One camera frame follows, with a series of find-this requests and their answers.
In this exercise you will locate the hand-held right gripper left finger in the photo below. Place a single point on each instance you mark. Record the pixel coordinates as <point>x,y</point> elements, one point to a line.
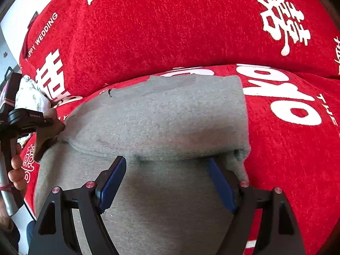
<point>114,183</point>

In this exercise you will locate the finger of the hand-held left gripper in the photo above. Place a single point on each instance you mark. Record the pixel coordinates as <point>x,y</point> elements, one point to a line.
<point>49,123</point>

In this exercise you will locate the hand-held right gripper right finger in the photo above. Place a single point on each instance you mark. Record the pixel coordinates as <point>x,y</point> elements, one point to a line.
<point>220,186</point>

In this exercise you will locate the grey fleece-lined pants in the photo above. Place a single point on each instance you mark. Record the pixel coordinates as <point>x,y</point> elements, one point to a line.
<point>159,117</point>

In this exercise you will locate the person's left hand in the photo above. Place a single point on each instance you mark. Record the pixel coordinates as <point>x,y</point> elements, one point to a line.
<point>17,176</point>

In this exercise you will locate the white floral cloth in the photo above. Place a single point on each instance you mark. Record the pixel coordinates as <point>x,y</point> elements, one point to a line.
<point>29,93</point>

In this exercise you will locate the pink rubber band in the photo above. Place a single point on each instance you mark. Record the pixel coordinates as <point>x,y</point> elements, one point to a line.
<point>6,187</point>

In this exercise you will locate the red printed sofa cover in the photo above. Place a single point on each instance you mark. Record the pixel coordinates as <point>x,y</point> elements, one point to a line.
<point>164,26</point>

